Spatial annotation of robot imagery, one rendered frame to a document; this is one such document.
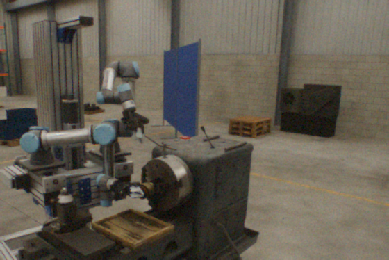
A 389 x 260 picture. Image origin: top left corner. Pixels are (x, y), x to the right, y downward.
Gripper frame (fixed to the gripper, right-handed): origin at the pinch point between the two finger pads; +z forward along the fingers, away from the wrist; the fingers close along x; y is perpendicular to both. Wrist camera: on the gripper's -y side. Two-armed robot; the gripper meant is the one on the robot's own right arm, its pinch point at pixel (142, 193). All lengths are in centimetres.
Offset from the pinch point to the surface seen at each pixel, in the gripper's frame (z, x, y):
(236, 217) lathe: 18, -31, -72
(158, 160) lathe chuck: -4.4, 14.9, -15.9
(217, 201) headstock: 17, -13, -49
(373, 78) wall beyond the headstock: -88, 79, -1006
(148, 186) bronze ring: -0.4, 3.0, -4.5
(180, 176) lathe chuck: 10.3, 8.6, -18.8
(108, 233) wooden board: -4.9, -18.6, 19.9
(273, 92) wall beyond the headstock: -401, 9, -1000
